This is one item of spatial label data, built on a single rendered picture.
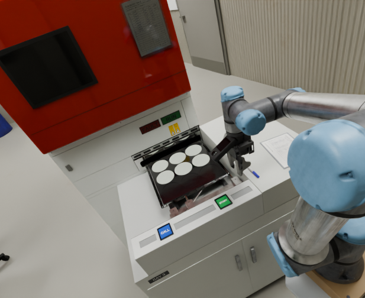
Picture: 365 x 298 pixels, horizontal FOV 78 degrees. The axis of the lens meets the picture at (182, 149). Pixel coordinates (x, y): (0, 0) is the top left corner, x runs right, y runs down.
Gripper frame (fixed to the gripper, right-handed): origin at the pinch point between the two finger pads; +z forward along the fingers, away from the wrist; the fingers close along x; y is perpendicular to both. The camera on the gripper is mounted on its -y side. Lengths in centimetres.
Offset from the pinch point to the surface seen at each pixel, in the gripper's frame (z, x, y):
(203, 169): 13.6, 22.2, -6.8
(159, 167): 15, 40, -27
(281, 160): 5.1, -1.1, 21.9
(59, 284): 111, 68, -140
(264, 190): 6.2, -10.5, 6.2
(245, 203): 7.8, -10.8, -2.8
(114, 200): 34, 52, -61
